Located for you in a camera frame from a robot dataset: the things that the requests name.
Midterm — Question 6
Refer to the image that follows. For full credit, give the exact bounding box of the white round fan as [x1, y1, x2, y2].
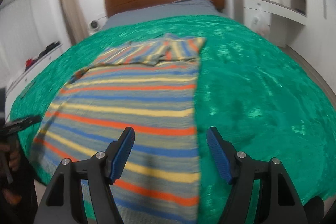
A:
[88, 20, 100, 33]

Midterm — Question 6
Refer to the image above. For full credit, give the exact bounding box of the red cloth item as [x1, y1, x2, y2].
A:
[25, 59, 38, 71]

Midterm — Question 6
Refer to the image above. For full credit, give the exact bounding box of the white desk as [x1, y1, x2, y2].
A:
[232, 0, 307, 48]

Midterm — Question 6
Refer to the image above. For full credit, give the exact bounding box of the green satin bedspread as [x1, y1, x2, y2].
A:
[10, 15, 335, 223]

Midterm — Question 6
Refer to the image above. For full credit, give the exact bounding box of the black clothes pile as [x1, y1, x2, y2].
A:
[38, 42, 60, 59]

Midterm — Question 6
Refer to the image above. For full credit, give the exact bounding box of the person's left hand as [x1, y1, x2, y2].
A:
[0, 141, 21, 171]

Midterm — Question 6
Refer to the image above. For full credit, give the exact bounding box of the white wardrobe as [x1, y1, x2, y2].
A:
[291, 0, 335, 91]

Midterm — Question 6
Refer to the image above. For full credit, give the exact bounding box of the striped knit sweater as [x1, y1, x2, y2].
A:
[30, 34, 206, 223]

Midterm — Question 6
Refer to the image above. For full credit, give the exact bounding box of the beige curtain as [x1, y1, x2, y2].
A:
[60, 0, 89, 45]

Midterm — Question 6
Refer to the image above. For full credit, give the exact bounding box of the white plastic bag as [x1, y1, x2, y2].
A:
[251, 6, 270, 39]

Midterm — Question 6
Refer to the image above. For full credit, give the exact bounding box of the white low drawer cabinet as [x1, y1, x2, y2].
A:
[5, 44, 63, 120]

